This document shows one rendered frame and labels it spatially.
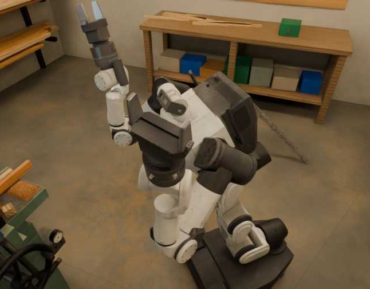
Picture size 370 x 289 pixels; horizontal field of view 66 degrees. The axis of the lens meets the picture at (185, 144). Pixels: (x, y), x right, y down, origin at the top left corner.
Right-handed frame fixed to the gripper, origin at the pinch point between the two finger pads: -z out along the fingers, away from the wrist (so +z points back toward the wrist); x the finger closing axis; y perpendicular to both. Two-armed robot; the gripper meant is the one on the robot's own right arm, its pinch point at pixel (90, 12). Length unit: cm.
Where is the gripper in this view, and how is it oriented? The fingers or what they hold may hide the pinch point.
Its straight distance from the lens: 113.5
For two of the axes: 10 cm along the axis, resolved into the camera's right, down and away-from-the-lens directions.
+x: -1.9, 5.1, -8.4
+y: -9.6, 1.0, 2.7
